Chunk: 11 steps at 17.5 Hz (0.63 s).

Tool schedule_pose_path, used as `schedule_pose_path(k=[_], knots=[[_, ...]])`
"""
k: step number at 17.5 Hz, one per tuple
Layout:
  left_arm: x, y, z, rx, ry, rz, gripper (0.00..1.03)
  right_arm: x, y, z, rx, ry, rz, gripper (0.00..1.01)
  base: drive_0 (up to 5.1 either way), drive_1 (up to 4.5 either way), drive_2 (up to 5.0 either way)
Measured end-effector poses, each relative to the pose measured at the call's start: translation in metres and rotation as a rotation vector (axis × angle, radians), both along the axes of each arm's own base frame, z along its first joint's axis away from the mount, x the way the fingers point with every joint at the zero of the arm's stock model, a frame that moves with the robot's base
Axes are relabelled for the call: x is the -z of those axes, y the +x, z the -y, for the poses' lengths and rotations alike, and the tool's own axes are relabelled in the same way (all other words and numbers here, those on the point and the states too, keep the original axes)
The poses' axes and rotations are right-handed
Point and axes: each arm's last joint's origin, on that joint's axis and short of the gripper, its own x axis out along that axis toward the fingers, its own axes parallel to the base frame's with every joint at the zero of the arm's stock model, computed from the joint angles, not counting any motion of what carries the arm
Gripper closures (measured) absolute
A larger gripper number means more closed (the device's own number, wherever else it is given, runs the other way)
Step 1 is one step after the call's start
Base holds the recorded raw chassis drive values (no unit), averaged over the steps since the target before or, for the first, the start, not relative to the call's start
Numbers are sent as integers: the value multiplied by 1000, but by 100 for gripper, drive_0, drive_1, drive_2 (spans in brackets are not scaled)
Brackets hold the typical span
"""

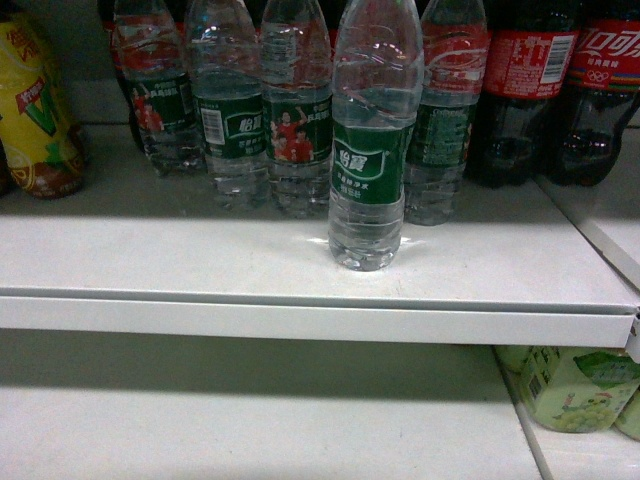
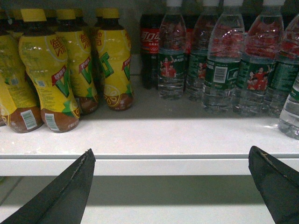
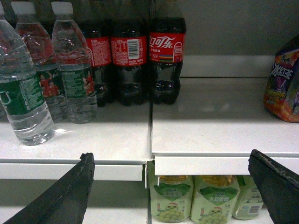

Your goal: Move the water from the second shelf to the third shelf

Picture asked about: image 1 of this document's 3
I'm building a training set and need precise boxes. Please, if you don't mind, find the green-label water bottle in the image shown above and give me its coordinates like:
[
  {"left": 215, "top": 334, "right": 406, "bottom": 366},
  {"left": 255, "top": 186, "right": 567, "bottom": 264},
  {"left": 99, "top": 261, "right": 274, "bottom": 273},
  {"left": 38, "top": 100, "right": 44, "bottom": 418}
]
[{"left": 328, "top": 1, "right": 424, "bottom": 272}]

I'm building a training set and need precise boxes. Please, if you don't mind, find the white metal shelf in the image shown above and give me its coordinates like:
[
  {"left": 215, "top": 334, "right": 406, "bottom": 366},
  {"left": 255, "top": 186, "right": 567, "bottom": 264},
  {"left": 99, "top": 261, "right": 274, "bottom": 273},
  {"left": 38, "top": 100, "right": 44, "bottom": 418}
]
[
  {"left": 1, "top": 125, "right": 639, "bottom": 347},
  {"left": 1, "top": 330, "right": 639, "bottom": 479}
]

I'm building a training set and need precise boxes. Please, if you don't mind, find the athlete-label back water bottle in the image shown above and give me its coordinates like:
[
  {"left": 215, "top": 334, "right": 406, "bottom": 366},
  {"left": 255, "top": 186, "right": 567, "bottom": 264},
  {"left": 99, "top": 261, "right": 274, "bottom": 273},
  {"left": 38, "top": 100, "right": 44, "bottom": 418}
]
[{"left": 260, "top": 0, "right": 333, "bottom": 218}]

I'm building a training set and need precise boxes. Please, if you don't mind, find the barcode-facing back water bottle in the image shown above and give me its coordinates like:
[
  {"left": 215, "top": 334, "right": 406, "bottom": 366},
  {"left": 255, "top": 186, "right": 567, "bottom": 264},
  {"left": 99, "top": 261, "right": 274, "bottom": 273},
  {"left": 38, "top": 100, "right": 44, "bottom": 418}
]
[{"left": 184, "top": 1, "right": 270, "bottom": 209}]

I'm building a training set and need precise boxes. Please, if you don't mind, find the right back water bottle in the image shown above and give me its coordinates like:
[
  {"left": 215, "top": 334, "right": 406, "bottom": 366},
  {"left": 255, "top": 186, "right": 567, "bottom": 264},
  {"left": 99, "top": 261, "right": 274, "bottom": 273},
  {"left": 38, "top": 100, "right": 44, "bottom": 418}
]
[{"left": 404, "top": 0, "right": 490, "bottom": 226}]

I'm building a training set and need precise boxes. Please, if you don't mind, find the far-left back water bottle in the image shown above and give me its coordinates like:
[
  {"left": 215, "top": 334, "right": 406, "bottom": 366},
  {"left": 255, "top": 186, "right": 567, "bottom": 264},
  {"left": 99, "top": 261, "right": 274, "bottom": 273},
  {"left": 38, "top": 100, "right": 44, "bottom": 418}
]
[{"left": 114, "top": 1, "right": 204, "bottom": 176}]

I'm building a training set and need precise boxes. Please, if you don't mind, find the white lower metal shelf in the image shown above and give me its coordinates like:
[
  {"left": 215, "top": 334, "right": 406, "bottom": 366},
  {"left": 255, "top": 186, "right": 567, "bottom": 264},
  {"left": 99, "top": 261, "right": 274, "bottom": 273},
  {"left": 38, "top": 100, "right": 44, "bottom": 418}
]
[{"left": 1, "top": 330, "right": 639, "bottom": 479}]

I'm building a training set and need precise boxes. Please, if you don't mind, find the cola bottle red label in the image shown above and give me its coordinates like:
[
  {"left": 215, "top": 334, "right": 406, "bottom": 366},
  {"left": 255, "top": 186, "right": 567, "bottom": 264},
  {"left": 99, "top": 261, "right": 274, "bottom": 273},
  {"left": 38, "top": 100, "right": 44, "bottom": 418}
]
[{"left": 466, "top": 1, "right": 582, "bottom": 188}]

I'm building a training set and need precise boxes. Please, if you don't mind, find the green grape drink bottle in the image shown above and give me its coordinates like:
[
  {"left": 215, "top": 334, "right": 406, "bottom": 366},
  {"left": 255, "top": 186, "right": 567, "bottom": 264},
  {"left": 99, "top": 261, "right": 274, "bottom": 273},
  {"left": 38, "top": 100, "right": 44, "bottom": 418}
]
[{"left": 517, "top": 346, "right": 639, "bottom": 433}]

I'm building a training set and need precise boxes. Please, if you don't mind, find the yellow lemon tea bottle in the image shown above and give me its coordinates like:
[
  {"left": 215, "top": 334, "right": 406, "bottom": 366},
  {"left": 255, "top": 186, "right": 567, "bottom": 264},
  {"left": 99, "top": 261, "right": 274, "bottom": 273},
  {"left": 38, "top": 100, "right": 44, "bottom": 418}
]
[{"left": 1, "top": 2, "right": 85, "bottom": 199}]

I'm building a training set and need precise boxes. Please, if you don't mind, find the cola bottle olympic label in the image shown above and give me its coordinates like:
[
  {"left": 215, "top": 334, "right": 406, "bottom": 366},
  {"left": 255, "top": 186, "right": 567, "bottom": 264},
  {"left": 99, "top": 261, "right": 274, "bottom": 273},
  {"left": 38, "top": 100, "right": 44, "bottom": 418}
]
[{"left": 545, "top": 0, "right": 639, "bottom": 186}]

